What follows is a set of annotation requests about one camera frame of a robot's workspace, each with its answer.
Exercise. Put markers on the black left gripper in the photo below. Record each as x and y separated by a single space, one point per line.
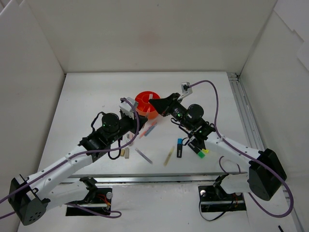
134 120

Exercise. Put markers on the purple clear gel pen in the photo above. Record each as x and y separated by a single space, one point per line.
143 155

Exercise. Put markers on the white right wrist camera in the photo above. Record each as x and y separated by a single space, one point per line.
186 90

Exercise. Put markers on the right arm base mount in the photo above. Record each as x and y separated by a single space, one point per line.
214 202

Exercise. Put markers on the pink white mini stapler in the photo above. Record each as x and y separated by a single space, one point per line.
129 137

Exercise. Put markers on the green capped black highlighter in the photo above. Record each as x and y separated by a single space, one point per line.
197 150

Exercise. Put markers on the orange round compartment container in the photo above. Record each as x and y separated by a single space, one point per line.
144 108

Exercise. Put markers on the blue clear gel pen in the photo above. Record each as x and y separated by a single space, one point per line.
150 129

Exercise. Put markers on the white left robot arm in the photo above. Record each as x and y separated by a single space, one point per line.
30 197

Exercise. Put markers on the blue capped black highlighter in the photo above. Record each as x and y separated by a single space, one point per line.
179 148

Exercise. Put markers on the long beige eraser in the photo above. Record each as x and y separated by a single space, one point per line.
126 153

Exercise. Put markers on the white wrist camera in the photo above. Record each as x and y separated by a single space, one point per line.
128 107
186 90

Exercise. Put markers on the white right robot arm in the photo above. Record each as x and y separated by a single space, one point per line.
265 171

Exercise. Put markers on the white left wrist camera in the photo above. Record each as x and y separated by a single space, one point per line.
128 107

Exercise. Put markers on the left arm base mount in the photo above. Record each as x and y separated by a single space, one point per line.
98 199

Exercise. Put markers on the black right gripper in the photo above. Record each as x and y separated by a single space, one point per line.
169 108

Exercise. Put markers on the aluminium front rail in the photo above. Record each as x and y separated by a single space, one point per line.
110 179

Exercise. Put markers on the yellow clear gel pen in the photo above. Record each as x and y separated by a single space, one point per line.
169 156

